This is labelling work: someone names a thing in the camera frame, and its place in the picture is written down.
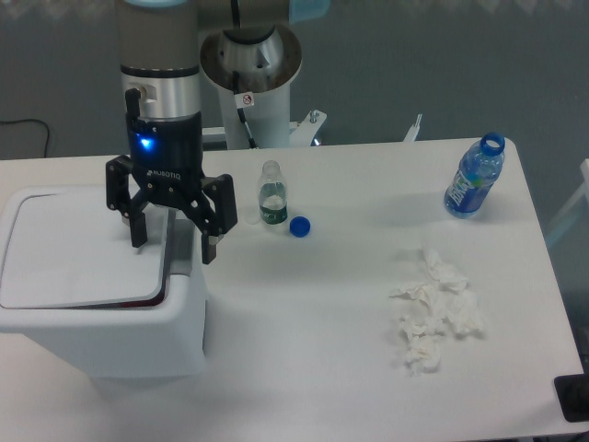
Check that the crumpled white tissue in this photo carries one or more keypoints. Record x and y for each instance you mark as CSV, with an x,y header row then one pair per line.
x,y
438,304

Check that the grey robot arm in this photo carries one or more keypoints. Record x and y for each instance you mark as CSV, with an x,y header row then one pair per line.
x,y
160,48

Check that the blue bottle cap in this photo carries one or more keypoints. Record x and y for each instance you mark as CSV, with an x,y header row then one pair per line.
x,y
300,226

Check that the clear plastic bottle green label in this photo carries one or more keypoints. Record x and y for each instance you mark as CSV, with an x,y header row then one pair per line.
x,y
272,194

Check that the white bottle cap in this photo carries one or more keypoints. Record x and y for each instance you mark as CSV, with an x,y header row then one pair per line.
x,y
252,218

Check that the blue plastic bottle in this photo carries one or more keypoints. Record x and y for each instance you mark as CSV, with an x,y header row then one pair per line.
x,y
477,171

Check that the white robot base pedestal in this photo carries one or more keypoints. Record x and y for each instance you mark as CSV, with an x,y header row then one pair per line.
x,y
252,70

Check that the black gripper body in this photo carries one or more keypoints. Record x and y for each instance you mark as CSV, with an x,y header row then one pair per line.
x,y
167,160

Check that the black device at edge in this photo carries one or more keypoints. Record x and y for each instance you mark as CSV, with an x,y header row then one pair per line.
x,y
572,391

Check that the white trash can body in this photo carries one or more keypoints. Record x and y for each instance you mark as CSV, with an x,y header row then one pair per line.
x,y
156,338

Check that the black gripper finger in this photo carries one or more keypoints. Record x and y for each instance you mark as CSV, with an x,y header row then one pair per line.
x,y
118,198
221,213

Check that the white trash can lid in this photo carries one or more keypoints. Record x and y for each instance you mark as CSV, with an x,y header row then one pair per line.
x,y
63,248

